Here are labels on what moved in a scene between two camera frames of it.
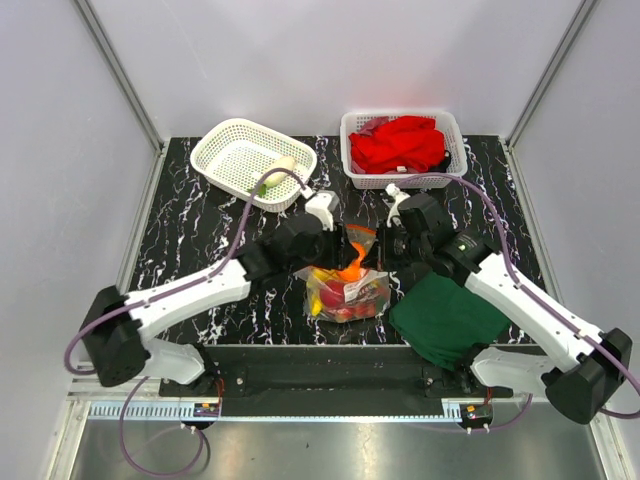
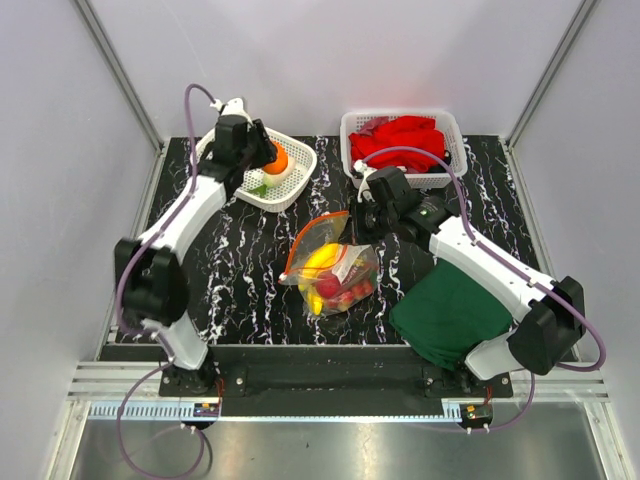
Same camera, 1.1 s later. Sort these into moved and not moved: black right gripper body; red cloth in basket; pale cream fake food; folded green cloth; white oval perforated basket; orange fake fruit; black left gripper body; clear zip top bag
Moved: orange fake fruit; black right gripper body; clear zip top bag; black left gripper body
Not moved: white oval perforated basket; folded green cloth; pale cream fake food; red cloth in basket
